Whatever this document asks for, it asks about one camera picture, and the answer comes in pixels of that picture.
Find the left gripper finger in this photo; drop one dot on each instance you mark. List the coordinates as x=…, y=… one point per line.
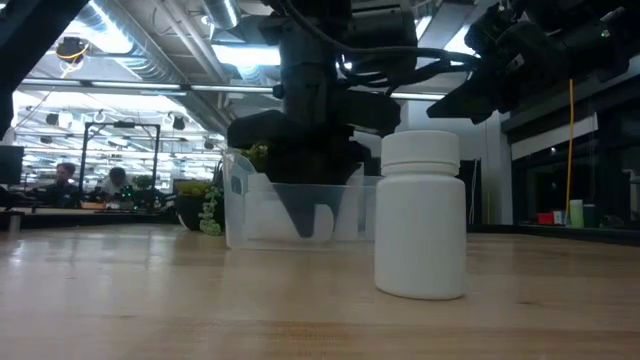
x=307, y=210

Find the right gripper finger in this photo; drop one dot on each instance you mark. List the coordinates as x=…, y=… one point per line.
x=475, y=102

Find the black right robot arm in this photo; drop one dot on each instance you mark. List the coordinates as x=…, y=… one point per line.
x=600, y=45

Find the clear plastic basket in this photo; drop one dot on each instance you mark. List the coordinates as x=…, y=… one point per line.
x=240, y=200

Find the overhead LED light bar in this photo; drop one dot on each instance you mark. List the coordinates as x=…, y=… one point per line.
x=225, y=89

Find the potted succulent arrangement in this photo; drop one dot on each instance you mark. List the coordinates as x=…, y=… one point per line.
x=192, y=205

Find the red box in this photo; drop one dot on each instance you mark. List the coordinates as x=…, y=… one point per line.
x=545, y=218

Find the person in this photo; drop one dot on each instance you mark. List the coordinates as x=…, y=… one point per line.
x=62, y=182
x=117, y=182

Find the black monitor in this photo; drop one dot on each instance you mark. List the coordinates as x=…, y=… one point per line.
x=10, y=165

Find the black aluminium table frame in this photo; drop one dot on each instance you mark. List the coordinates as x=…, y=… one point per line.
x=575, y=234

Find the black frame stand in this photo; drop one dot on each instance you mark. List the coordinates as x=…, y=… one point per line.
x=124, y=124

